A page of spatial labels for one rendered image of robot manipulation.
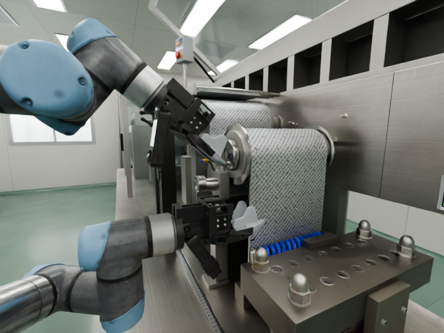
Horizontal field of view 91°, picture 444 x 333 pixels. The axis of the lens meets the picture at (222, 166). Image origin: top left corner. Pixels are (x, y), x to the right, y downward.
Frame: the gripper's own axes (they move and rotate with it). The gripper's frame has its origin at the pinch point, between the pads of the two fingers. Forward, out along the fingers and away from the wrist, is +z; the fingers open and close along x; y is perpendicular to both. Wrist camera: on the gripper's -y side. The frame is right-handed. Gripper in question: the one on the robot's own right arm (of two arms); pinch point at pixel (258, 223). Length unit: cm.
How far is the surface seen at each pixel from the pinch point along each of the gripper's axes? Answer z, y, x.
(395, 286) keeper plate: 16.4, -7.2, -20.9
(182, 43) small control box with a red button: -1, 59, 58
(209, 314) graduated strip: -12.8, -19.1, -0.3
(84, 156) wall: -105, -37, 556
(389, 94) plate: 29.5, 29.9, -9.0
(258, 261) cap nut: -5.1, -3.8, -7.7
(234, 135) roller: -4.0, 20.5, 4.6
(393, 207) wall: 262, -69, 98
